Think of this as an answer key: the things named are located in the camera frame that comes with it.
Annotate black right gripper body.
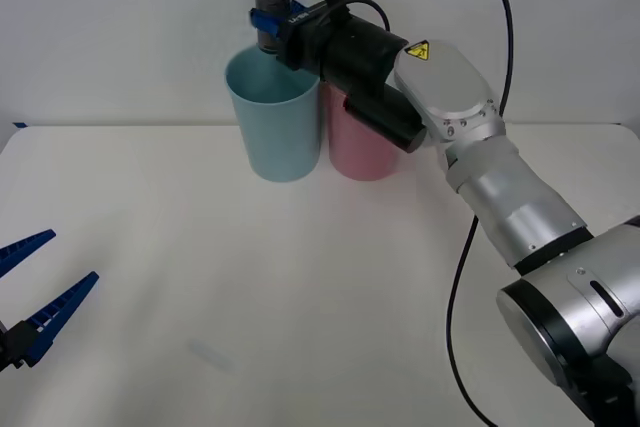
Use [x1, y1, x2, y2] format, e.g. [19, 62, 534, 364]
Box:
[277, 0, 352, 73]

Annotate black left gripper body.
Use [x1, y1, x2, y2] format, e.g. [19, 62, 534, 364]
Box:
[0, 319, 12, 374]

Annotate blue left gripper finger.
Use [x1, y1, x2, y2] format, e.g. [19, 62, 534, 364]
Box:
[7, 271, 100, 369]
[0, 229, 57, 278]

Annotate pale blue plastic bin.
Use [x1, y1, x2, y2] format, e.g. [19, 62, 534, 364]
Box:
[223, 44, 321, 183]

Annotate pink plastic bin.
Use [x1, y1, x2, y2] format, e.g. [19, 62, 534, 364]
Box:
[319, 81, 401, 182]

